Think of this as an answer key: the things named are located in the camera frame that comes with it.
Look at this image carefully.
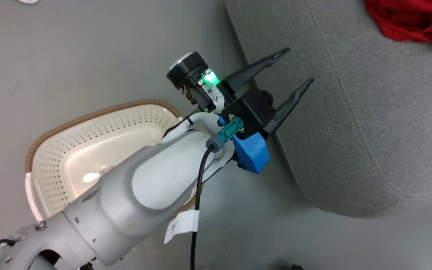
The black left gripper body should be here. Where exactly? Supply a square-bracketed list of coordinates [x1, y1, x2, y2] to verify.
[166, 51, 236, 114]

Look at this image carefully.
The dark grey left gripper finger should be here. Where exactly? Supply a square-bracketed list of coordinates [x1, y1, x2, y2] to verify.
[264, 78, 314, 135]
[225, 48, 291, 96]

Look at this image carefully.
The red and white striped garment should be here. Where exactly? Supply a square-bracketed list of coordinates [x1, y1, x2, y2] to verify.
[364, 0, 432, 59]

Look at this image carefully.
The beige perforated laundry basket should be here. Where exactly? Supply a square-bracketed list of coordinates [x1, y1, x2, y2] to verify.
[25, 99, 201, 222]

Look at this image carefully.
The grey fabric sofa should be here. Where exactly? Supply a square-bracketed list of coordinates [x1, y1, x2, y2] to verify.
[223, 0, 432, 218]

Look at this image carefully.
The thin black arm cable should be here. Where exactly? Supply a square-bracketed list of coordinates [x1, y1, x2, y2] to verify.
[162, 115, 195, 138]

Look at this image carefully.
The blue printed camera mount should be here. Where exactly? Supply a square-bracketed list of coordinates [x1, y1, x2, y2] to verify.
[218, 116, 270, 174]

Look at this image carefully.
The teal cable connector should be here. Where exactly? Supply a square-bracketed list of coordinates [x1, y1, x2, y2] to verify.
[205, 117, 245, 152]

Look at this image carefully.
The thick black camera cable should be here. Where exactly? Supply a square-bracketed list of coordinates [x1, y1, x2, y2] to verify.
[190, 144, 216, 270]

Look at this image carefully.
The white paper cable label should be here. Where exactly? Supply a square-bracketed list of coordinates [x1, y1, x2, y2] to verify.
[163, 209, 200, 244]

